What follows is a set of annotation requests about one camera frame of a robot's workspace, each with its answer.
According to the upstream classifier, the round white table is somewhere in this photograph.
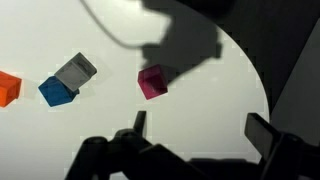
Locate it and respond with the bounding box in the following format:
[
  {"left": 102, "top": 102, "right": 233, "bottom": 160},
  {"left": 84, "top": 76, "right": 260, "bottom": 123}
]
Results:
[{"left": 0, "top": 0, "right": 269, "bottom": 180}]

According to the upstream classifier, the grey block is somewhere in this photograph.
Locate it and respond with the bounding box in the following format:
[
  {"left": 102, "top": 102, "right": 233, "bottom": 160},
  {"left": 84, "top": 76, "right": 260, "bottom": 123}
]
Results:
[{"left": 55, "top": 53, "right": 97, "bottom": 91}]

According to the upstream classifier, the pink block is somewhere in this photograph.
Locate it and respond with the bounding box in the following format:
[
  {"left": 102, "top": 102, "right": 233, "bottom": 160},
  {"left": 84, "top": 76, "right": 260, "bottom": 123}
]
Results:
[{"left": 138, "top": 65, "right": 168, "bottom": 100}]

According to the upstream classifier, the blue block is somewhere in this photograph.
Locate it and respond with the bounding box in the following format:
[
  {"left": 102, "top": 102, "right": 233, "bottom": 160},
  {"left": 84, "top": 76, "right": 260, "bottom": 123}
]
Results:
[{"left": 38, "top": 76, "right": 80, "bottom": 107}]

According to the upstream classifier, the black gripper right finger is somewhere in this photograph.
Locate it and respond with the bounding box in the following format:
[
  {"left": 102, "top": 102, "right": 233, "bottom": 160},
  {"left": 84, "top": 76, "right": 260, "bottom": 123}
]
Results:
[{"left": 245, "top": 113, "right": 320, "bottom": 180}]

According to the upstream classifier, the orange block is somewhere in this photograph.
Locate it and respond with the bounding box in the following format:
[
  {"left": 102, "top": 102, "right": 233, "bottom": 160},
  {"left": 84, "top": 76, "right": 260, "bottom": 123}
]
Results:
[{"left": 0, "top": 71, "right": 22, "bottom": 107}]

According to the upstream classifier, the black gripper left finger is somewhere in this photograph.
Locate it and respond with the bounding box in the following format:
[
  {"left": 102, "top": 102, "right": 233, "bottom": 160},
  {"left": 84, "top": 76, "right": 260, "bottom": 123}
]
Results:
[{"left": 65, "top": 111, "right": 210, "bottom": 180}]

